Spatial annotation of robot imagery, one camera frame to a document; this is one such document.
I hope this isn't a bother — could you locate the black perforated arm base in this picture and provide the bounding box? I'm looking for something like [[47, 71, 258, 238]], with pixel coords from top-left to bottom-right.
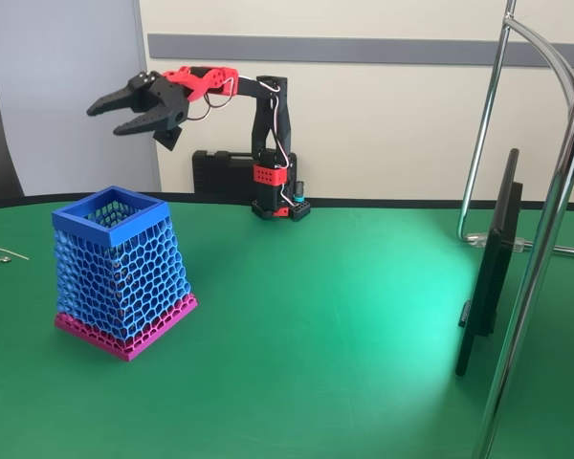
[[251, 198, 312, 222]]

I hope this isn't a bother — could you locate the blue and pink lattice basket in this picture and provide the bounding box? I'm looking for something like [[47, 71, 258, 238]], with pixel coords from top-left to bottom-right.
[[51, 185, 200, 362]]

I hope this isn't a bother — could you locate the black plastic case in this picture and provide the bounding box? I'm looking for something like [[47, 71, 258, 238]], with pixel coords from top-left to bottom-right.
[[192, 149, 255, 195]]

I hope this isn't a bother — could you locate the clear plastic clip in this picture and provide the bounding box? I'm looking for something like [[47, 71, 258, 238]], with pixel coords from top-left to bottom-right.
[[466, 231, 527, 252]]

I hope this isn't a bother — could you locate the chrome tube stand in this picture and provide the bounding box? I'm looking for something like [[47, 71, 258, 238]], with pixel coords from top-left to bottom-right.
[[456, 0, 574, 459]]

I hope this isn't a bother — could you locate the grey wall rail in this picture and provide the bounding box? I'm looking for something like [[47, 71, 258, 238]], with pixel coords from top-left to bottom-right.
[[146, 33, 574, 68]]

